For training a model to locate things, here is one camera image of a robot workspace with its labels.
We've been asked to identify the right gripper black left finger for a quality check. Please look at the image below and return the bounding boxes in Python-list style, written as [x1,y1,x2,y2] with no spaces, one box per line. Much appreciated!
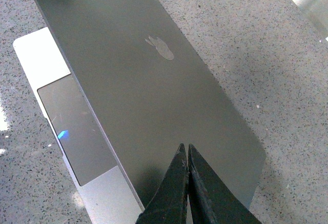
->
[136,144,189,224]

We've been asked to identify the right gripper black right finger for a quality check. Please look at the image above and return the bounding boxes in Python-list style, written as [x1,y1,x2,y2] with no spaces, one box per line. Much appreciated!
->
[188,144,261,223]

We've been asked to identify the grey laptop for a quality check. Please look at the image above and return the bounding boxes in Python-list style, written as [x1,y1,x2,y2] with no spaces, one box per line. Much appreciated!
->
[14,0,265,223]

